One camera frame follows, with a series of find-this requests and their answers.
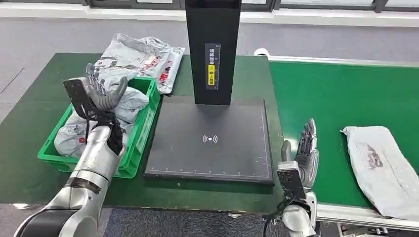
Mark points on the crumpled grey printed parcel bag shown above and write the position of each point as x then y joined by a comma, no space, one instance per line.
147,55

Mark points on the grey parcel bag small print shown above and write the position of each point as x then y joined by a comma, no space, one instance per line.
379,170

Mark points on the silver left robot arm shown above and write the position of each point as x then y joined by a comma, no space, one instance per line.
95,157

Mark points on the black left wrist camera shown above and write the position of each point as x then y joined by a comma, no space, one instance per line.
77,93

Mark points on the white parcel bag black print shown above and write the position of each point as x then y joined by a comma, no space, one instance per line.
131,104

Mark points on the green conveyor belt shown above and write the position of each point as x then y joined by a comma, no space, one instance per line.
327,95

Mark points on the silver conveyor frame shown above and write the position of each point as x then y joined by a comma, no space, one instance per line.
353,214

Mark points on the green plastic crate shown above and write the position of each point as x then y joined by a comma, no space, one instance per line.
144,130

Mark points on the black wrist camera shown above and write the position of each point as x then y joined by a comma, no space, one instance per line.
77,93
289,180

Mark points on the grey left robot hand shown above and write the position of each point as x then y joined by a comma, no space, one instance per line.
104,98

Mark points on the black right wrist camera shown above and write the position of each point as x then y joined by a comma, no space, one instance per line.
289,180

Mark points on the black scanner base plate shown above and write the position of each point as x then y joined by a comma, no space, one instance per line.
209,157

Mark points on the black scanner column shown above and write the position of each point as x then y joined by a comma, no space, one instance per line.
199,49

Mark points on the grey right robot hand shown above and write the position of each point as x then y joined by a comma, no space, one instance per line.
307,160

